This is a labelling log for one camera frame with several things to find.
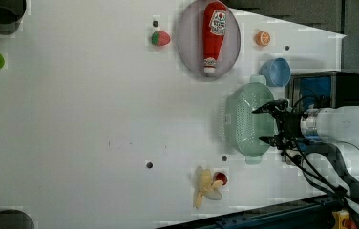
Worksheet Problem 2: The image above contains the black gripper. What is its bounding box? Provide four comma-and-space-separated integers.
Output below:
253, 99, 304, 150

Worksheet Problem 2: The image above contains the toy strawberry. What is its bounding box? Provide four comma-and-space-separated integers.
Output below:
151, 31, 171, 47

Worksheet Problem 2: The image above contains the black cylinder post lower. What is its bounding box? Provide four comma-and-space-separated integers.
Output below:
0, 210, 35, 229

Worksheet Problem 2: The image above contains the green plastic strainer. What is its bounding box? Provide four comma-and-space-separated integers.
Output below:
223, 75, 275, 165

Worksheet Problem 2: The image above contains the black cylinder post upper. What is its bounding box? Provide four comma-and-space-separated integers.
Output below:
0, 0, 27, 25

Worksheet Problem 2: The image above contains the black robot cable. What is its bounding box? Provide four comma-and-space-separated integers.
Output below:
282, 94, 359, 214

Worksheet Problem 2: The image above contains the blue bowl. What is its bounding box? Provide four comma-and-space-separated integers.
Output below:
260, 58, 291, 87

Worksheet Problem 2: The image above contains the peeled toy banana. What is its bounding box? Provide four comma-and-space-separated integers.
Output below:
194, 166, 223, 209

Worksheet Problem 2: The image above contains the black toaster oven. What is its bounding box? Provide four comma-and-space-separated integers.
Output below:
285, 71, 359, 111

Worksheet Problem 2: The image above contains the small red toy fruit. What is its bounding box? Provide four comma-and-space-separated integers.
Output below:
214, 172, 228, 186

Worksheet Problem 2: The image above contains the black cylinder post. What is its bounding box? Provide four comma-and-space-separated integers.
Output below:
0, 0, 27, 25
0, 210, 35, 229

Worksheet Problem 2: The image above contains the red ketchup bottle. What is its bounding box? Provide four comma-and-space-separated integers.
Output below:
202, 1, 227, 74

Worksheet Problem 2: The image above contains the toy orange half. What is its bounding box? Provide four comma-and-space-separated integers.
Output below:
255, 31, 271, 47

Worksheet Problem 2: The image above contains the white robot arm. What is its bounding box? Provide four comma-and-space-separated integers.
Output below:
253, 99, 359, 204

